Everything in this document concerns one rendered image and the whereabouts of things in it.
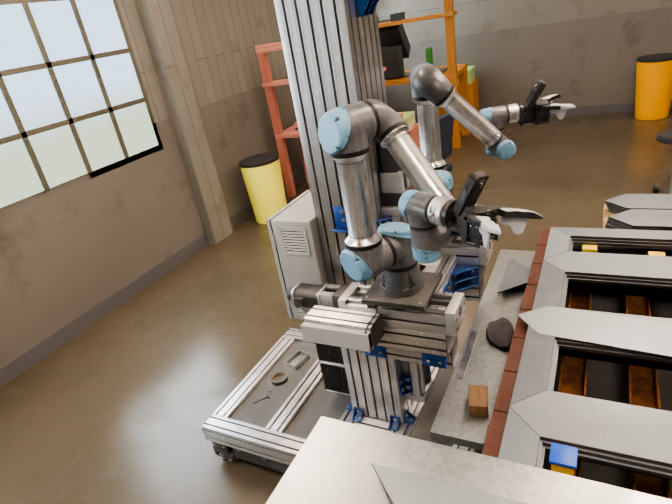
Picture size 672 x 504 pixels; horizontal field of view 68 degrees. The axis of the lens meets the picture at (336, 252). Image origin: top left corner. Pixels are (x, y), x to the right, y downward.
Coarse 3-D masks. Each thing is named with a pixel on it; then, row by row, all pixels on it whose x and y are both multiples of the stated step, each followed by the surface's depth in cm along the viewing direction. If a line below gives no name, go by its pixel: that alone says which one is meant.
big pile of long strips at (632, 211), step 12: (612, 204) 250; (624, 204) 246; (636, 204) 244; (648, 204) 241; (660, 204) 239; (612, 216) 236; (624, 216) 234; (636, 216) 232; (648, 216) 230; (660, 216) 228; (612, 228) 236; (624, 228) 230; (636, 228) 225; (648, 228) 223; (660, 228) 221
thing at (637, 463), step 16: (576, 240) 225; (592, 240) 222; (608, 240) 219; (624, 240) 217; (640, 240) 214; (656, 240) 211; (576, 272) 198; (560, 304) 183; (656, 320) 164; (592, 352) 160; (608, 352) 158; (624, 352) 156; (640, 352) 154; (544, 448) 130; (592, 448) 125; (608, 464) 123; (624, 464) 122; (640, 464) 120; (656, 464) 119
